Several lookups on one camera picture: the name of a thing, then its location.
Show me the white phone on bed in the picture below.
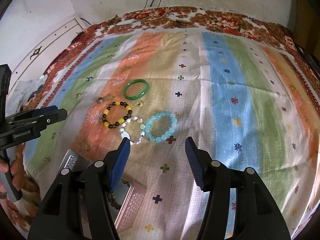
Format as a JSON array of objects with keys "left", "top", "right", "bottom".
[{"left": 116, "top": 19, "right": 135, "bottom": 26}]

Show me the white headboard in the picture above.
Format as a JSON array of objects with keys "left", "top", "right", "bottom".
[{"left": 9, "top": 14, "right": 86, "bottom": 90}]

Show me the green jade bangle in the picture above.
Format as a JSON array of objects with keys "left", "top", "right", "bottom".
[{"left": 123, "top": 79, "right": 149, "bottom": 101}]

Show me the floral red bed sheet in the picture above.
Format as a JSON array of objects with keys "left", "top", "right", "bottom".
[{"left": 0, "top": 5, "right": 320, "bottom": 235}]

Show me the yellow and brown bead bracelet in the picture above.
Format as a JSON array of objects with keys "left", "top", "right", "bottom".
[{"left": 101, "top": 100, "right": 133, "bottom": 129}]

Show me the light blue bead bracelet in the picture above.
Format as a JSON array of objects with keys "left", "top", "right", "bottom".
[{"left": 144, "top": 110, "right": 178, "bottom": 144}]

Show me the striped colourful mat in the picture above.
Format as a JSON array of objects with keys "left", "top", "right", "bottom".
[{"left": 22, "top": 28, "right": 320, "bottom": 240}]

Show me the silver metal tin box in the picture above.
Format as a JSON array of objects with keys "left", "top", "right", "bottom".
[{"left": 59, "top": 149, "right": 146, "bottom": 233}]

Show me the white pearl bracelet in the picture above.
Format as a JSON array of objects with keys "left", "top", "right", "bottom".
[{"left": 118, "top": 115, "right": 147, "bottom": 145}]

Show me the grey crumpled cloth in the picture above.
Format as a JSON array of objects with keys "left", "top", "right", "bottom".
[{"left": 5, "top": 75, "right": 48, "bottom": 116}]

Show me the person's left hand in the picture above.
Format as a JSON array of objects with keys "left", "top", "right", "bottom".
[{"left": 1, "top": 144, "right": 25, "bottom": 190}]

